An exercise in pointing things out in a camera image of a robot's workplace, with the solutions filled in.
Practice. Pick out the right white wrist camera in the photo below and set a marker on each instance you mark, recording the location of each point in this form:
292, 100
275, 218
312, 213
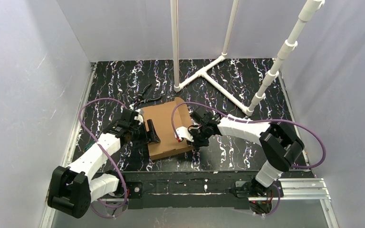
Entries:
182, 133

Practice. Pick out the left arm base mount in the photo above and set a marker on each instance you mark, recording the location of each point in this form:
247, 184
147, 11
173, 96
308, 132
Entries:
132, 190

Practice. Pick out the white PVC pipe frame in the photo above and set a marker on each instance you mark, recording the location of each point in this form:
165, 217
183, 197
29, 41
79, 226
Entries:
252, 25

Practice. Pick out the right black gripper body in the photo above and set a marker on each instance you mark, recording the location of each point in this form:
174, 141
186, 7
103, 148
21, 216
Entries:
194, 135

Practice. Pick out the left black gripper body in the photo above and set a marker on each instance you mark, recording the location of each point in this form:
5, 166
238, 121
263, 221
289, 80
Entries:
145, 132

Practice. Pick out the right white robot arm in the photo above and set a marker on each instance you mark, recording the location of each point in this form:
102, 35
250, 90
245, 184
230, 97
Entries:
279, 142

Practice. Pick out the aluminium table frame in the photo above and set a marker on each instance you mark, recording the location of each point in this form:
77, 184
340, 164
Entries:
211, 189

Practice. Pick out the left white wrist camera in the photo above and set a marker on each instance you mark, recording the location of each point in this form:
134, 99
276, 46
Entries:
139, 117

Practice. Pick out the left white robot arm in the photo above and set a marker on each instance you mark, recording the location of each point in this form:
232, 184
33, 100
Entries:
73, 188

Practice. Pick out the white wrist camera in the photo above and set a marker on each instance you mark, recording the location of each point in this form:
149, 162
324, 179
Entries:
139, 117
182, 133

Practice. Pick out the brown cardboard box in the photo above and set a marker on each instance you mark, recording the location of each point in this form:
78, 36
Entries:
162, 116

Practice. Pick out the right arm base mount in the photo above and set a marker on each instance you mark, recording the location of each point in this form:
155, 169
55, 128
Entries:
252, 189

